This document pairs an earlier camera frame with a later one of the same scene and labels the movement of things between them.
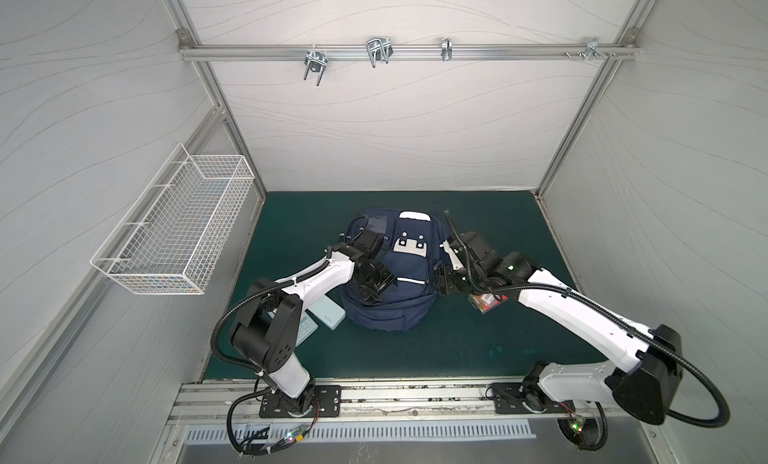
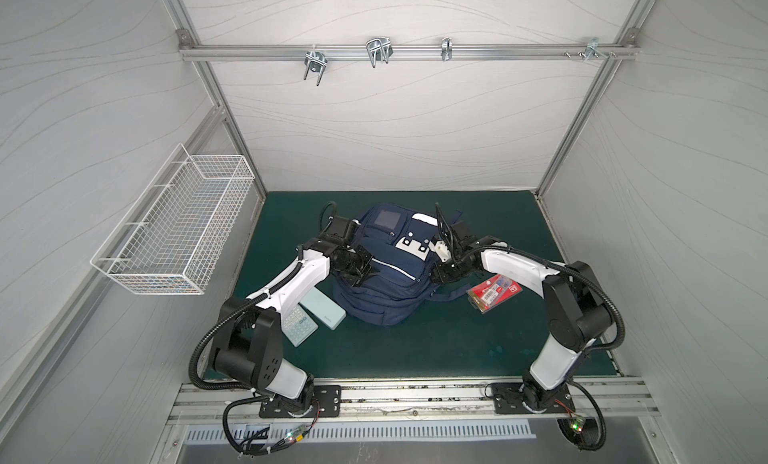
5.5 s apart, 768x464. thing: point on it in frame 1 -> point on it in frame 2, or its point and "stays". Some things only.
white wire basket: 172,239 stays
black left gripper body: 374,280 -> 355,264
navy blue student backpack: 410,245 stays
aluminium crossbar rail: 246,52 stays
